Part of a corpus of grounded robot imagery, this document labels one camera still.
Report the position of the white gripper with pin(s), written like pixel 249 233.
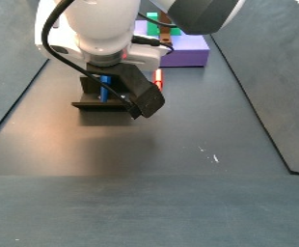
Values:
pixel 94 31

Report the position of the blue peg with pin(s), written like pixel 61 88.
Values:
pixel 105 80

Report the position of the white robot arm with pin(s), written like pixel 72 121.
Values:
pixel 198 17

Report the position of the black angle fixture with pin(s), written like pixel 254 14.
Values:
pixel 90 100

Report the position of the red peg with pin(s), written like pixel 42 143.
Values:
pixel 158 79

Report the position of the green U-shaped block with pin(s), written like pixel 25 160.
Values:
pixel 154 28

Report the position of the purple base block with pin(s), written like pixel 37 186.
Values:
pixel 190 51

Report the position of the brown L-shaped bracket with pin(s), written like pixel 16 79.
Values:
pixel 165 29

